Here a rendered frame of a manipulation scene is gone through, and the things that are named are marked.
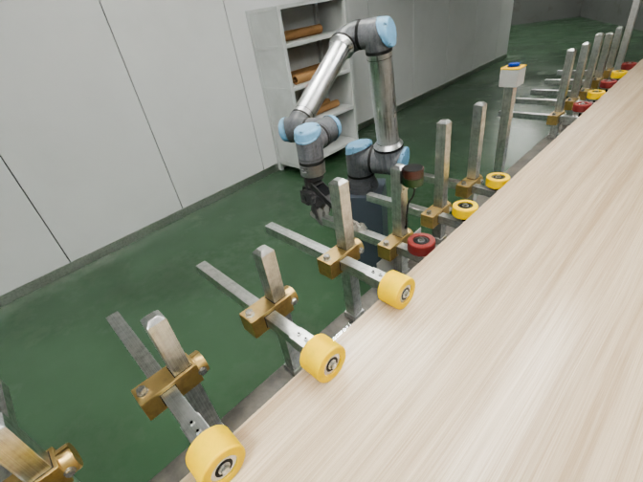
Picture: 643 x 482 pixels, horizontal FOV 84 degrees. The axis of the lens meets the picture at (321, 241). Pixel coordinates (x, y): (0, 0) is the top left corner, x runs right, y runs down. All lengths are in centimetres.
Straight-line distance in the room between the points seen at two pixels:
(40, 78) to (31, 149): 48
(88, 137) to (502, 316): 304
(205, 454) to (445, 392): 43
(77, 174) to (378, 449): 301
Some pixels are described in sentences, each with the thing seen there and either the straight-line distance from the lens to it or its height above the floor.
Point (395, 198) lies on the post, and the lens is 112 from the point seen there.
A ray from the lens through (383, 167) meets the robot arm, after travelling 194.
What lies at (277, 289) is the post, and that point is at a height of 100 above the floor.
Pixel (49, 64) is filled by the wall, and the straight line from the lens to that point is 326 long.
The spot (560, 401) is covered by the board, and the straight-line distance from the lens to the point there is 80.
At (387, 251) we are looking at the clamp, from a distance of 114.
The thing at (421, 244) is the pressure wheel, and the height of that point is 90.
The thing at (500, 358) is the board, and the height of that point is 90.
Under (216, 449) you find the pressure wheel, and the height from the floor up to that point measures 98.
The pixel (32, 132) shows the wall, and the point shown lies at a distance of 325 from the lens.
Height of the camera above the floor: 153
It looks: 33 degrees down
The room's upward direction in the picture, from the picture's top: 10 degrees counter-clockwise
